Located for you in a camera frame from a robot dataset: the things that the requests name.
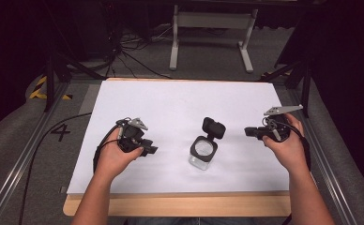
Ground white table mat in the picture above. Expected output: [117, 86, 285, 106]
[66, 80, 291, 196]

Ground clear jar with black lid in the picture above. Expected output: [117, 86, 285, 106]
[188, 116, 227, 172]

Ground person's right hand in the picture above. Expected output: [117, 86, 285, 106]
[262, 112, 308, 172]

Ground white metal stand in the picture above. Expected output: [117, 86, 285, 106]
[168, 4, 260, 75]

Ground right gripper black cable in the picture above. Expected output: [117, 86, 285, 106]
[265, 115, 312, 173]

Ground long black floor cable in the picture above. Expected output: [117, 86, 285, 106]
[18, 112, 93, 225]

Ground bundle of black floor cables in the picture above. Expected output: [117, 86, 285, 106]
[104, 22, 174, 81]

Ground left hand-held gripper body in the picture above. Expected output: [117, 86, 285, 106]
[116, 116, 154, 155]

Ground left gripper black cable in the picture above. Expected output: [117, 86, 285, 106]
[92, 117, 131, 173]

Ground person's left hand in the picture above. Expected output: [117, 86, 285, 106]
[95, 127, 145, 182]

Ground black metal stand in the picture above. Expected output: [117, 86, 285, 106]
[42, 50, 107, 113]
[257, 55, 313, 119]

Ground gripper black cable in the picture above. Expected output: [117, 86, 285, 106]
[265, 115, 312, 173]
[92, 117, 131, 173]

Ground wooden table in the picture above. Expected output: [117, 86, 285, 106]
[62, 77, 293, 218]

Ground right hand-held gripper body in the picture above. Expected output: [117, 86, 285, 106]
[262, 104, 304, 143]

